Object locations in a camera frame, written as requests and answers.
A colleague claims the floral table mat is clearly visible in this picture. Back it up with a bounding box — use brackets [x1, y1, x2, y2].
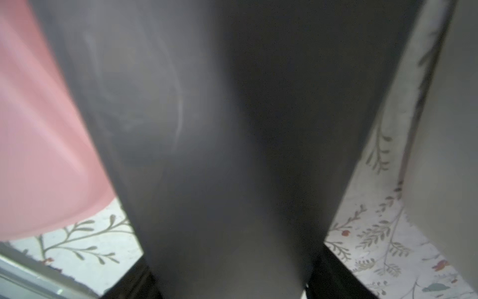
[8, 1, 478, 299]

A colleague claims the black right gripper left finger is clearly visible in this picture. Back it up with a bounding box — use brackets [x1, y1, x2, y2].
[101, 257, 163, 299]

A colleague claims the pink pencil case front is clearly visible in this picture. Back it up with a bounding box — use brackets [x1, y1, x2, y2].
[1, 1, 115, 241]

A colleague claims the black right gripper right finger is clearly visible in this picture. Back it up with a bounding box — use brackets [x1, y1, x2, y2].
[305, 245, 377, 299]

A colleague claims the black pencil case front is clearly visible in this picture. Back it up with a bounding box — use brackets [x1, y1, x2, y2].
[31, 1, 423, 299]

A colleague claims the white storage box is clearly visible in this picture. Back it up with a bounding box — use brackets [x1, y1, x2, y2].
[403, 1, 478, 289]

